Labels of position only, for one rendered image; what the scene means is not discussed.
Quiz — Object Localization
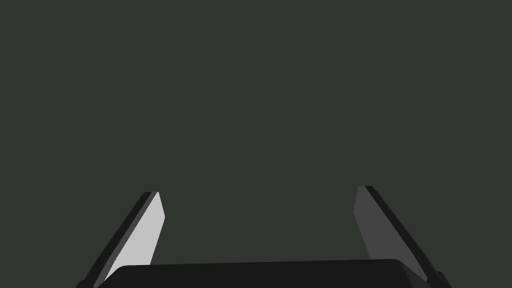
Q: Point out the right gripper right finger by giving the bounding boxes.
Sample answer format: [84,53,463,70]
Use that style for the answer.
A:
[352,185,454,288]

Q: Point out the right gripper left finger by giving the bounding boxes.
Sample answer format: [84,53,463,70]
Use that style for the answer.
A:
[76,191,166,288]

